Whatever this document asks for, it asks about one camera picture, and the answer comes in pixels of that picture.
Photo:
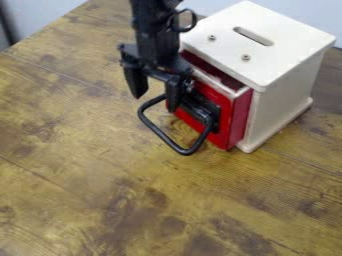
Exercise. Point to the white wooden box cabinet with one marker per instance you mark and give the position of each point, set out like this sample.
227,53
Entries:
271,53

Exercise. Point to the red wooden drawer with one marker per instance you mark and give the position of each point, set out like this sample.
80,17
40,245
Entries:
226,100

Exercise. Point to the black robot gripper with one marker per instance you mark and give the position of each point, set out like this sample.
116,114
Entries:
152,57

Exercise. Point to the black metal drawer handle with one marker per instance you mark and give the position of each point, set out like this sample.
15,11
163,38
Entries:
183,135

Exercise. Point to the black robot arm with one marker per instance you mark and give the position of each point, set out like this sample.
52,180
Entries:
154,15

